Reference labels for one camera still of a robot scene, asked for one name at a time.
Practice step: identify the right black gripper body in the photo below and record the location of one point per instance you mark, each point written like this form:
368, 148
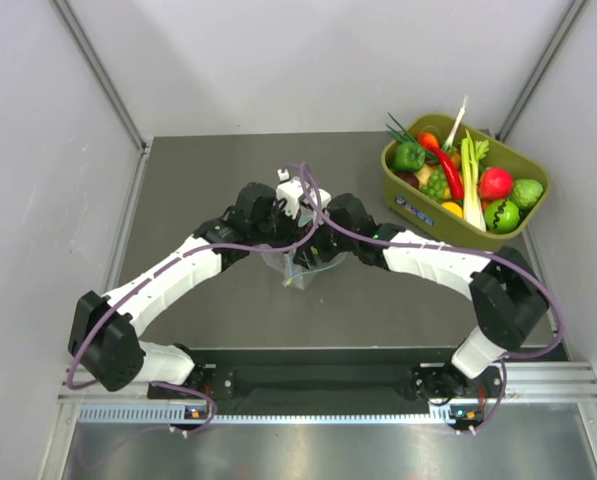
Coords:
329, 243

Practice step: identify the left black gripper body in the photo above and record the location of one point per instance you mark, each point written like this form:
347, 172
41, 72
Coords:
277, 231

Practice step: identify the clear zip top bag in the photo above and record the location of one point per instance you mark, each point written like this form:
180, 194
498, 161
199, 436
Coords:
296, 275

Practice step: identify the green fake bell pepper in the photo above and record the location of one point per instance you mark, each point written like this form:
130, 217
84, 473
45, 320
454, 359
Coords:
409, 157

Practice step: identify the red fake chili pepper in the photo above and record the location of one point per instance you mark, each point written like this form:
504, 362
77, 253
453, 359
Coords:
453, 177

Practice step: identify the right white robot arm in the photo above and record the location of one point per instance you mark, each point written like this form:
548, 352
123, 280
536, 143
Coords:
507, 299

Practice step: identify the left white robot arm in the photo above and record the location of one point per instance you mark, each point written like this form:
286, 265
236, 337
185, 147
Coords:
107, 329

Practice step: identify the dark purple fake passionfruit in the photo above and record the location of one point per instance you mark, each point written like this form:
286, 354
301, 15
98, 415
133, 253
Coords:
409, 178

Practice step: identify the beige fake potato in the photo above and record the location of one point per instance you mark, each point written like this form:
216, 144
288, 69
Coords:
424, 174

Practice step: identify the green fake grape bunch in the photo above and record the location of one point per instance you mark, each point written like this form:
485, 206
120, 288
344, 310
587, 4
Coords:
436, 187

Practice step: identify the red orange fake mango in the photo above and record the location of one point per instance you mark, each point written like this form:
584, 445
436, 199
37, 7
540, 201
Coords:
428, 140

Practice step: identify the fake celery stalk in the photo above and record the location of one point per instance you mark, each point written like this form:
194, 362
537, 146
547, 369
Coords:
472, 152

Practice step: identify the green fake watermelon ball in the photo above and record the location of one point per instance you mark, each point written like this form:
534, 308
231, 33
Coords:
502, 216

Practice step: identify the red fake apple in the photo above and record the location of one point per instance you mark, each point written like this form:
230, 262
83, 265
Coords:
495, 184

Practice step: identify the green bumpy fake fruit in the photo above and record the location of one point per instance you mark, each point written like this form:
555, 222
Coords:
526, 193

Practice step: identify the olive green plastic bin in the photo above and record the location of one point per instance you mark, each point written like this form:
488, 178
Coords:
429, 216

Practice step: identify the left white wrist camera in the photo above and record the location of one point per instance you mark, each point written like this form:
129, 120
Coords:
289, 193

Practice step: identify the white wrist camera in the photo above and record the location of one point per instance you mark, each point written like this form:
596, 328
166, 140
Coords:
317, 198
289, 193

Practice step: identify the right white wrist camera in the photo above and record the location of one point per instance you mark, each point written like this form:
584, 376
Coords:
317, 198

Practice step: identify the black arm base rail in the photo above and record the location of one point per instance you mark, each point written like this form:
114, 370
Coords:
335, 380

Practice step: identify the grey slotted cable duct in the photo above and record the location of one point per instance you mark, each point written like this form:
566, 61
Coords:
197, 412

